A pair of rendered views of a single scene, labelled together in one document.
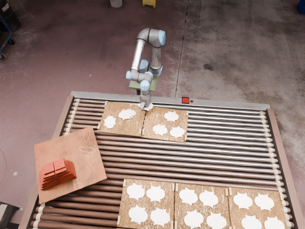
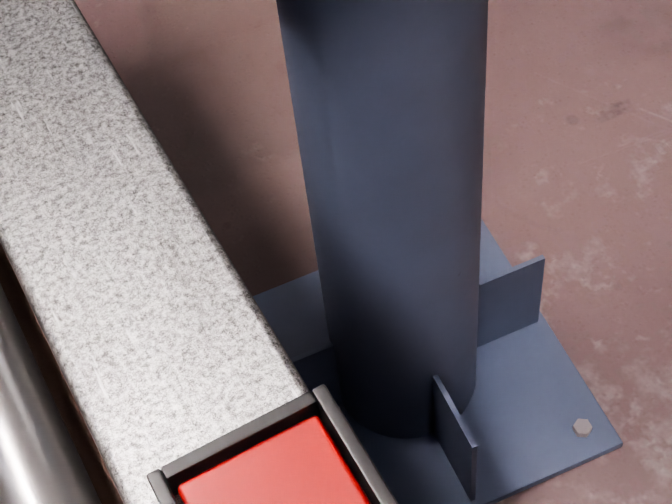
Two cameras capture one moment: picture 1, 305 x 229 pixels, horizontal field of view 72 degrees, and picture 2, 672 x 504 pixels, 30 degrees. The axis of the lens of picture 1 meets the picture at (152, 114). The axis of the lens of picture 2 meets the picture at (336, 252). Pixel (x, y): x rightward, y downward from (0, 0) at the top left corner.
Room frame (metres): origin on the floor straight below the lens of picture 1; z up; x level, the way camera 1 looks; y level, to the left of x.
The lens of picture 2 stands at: (1.25, -0.52, 1.36)
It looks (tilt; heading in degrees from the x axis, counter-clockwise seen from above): 55 degrees down; 64
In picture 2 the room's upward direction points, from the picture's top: 8 degrees counter-clockwise
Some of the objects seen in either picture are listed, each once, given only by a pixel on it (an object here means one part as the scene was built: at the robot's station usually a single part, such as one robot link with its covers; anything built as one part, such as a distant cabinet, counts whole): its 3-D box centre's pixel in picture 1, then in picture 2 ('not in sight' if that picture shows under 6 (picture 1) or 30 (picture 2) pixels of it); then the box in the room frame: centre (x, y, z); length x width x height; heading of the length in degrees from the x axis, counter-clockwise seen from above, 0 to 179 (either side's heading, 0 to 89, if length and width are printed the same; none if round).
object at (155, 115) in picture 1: (165, 123); not in sight; (1.02, -0.13, 0.93); 0.41 x 0.35 x 0.02; 82
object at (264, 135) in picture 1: (167, 128); not in sight; (0.99, -0.14, 0.90); 1.95 x 0.05 x 0.05; 86
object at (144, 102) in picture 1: (144, 100); not in sight; (1.11, 0.08, 1.17); 0.12 x 0.09 x 0.16; 150
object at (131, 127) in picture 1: (122, 118); not in sight; (1.08, 0.29, 0.93); 0.41 x 0.35 x 0.02; 83
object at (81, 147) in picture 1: (68, 161); not in sight; (0.60, 0.67, 1.03); 0.50 x 0.50 x 0.02; 22
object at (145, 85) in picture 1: (145, 87); not in sight; (1.13, 0.06, 1.33); 0.09 x 0.08 x 0.11; 169
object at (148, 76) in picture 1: (145, 78); not in sight; (1.23, 0.06, 1.33); 0.11 x 0.11 x 0.08; 79
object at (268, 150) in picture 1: (166, 142); not in sight; (0.84, -0.13, 0.90); 1.95 x 0.05 x 0.05; 86
